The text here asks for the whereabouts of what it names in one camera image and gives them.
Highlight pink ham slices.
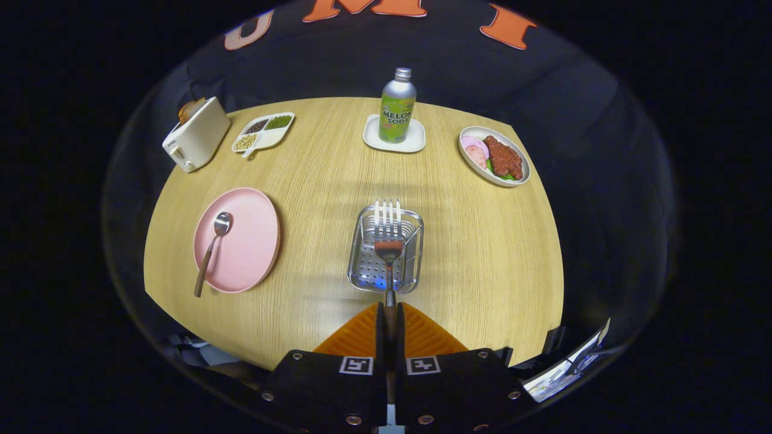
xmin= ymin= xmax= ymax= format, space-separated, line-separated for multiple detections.
xmin=461 ymin=136 xmax=490 ymax=171

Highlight wooden handled metal spoon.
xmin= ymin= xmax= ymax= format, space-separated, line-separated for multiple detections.
xmin=194 ymin=212 xmax=233 ymax=298

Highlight green soda bottle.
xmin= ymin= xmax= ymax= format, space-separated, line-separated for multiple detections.
xmin=379 ymin=68 xmax=417 ymax=144

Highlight pink round plate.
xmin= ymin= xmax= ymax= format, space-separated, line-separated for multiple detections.
xmin=193 ymin=187 xmax=282 ymax=294

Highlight brown meat piece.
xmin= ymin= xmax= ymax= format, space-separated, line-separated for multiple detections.
xmin=482 ymin=135 xmax=524 ymax=180

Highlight white toaster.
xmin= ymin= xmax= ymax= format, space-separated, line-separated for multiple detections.
xmin=162 ymin=96 xmax=232 ymax=174

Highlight wooden handled metal fork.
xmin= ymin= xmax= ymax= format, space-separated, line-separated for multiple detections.
xmin=373 ymin=199 xmax=406 ymax=362

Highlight white oval food plate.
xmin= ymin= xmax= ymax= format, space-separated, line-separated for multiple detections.
xmin=458 ymin=125 xmax=531 ymax=187

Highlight white divided bean dish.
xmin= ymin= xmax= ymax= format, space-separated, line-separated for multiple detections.
xmin=232 ymin=112 xmax=296 ymax=159

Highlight black backdrop cloth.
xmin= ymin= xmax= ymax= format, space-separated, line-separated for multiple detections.
xmin=103 ymin=0 xmax=676 ymax=368

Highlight green lettuce leaf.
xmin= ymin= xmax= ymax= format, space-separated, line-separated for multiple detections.
xmin=486 ymin=159 xmax=519 ymax=182

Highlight white square coaster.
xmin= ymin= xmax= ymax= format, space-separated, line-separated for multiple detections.
xmin=363 ymin=114 xmax=426 ymax=154

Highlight toasted bread slice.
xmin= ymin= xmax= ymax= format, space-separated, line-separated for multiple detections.
xmin=178 ymin=98 xmax=207 ymax=125

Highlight perforated metal drain basket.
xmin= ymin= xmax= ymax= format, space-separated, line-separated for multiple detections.
xmin=347 ymin=205 xmax=425 ymax=294

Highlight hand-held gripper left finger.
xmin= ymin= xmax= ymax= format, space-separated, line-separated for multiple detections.
xmin=256 ymin=301 xmax=388 ymax=434

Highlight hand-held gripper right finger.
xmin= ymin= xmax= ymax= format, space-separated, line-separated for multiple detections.
xmin=395 ymin=301 xmax=537 ymax=434

